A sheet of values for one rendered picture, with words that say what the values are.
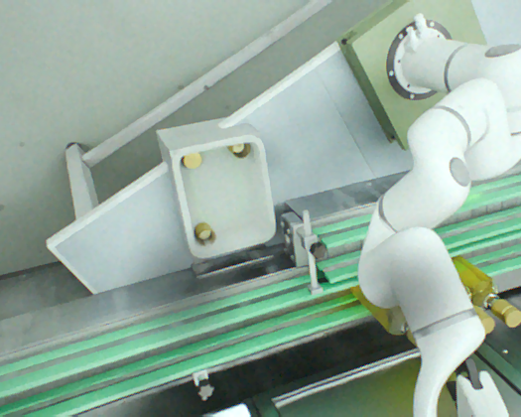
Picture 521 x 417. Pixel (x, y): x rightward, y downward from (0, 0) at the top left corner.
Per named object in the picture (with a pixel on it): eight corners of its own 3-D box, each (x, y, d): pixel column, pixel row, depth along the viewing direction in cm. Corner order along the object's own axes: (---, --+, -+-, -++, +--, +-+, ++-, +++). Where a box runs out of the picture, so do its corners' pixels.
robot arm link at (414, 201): (403, 133, 104) (347, 177, 95) (454, 84, 93) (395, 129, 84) (459, 199, 103) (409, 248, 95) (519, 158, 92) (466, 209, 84)
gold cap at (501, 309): (502, 295, 122) (518, 306, 118) (510, 307, 123) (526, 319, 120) (487, 307, 121) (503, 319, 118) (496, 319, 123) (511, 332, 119)
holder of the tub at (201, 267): (189, 266, 136) (196, 283, 130) (162, 140, 125) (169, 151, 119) (267, 245, 142) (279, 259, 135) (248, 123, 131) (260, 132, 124)
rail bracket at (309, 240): (295, 277, 131) (318, 306, 120) (285, 201, 124) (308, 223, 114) (309, 273, 132) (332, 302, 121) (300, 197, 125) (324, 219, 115)
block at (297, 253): (283, 255, 136) (294, 269, 130) (277, 214, 133) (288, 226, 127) (299, 251, 137) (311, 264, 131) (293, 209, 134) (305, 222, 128)
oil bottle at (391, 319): (347, 290, 138) (396, 343, 119) (345, 266, 135) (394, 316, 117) (371, 282, 139) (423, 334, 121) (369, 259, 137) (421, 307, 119)
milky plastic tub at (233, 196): (184, 244, 134) (193, 262, 126) (161, 140, 125) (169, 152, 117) (265, 223, 139) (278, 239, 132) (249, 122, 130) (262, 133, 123)
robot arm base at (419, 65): (378, 34, 127) (422, 42, 114) (431, 0, 129) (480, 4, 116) (406, 104, 134) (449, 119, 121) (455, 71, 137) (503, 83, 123)
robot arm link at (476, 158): (468, 105, 93) (486, 204, 100) (547, 42, 107) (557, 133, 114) (413, 105, 100) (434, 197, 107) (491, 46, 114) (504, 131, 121)
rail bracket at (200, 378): (186, 377, 130) (199, 421, 119) (180, 348, 128) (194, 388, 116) (205, 370, 132) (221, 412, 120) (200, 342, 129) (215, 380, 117)
